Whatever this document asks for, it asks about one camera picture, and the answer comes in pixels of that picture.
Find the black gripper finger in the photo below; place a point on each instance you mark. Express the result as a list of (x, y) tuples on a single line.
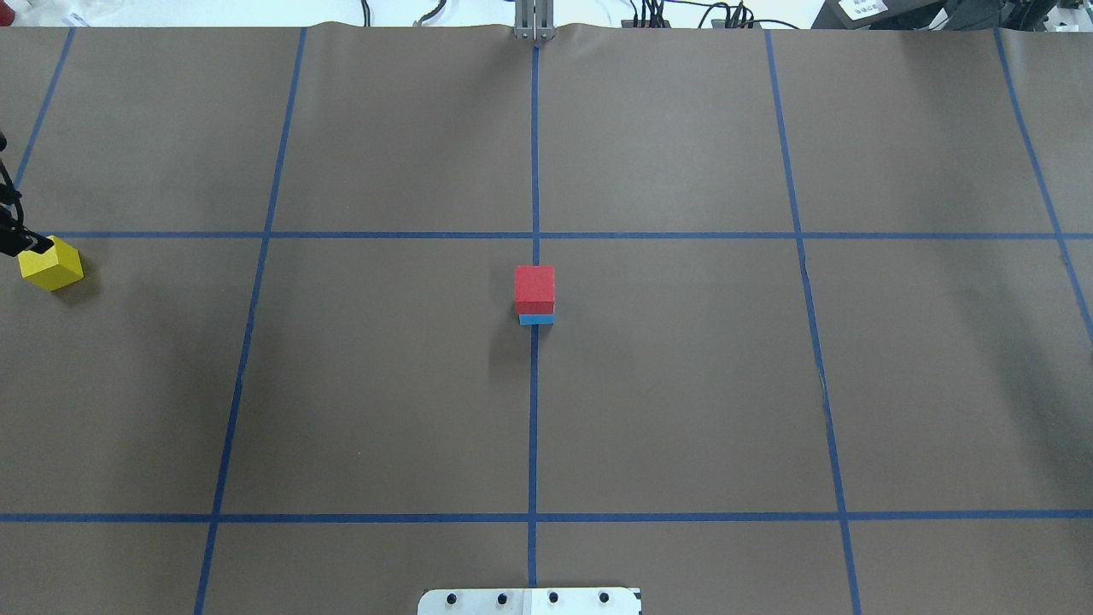
[(17, 239)]

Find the yellow wooden cube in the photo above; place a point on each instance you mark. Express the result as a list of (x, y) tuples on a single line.
[(53, 269)]

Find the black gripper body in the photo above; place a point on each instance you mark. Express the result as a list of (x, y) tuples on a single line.
[(12, 238)]

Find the blue wooden cube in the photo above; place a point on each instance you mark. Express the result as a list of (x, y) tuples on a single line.
[(536, 319)]

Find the red wooden cube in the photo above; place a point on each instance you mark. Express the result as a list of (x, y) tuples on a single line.
[(535, 290)]

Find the white metal mounting plate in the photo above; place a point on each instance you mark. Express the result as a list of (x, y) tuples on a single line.
[(559, 600)]

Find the dark equipment box top right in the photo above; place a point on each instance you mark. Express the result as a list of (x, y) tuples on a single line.
[(955, 16)]

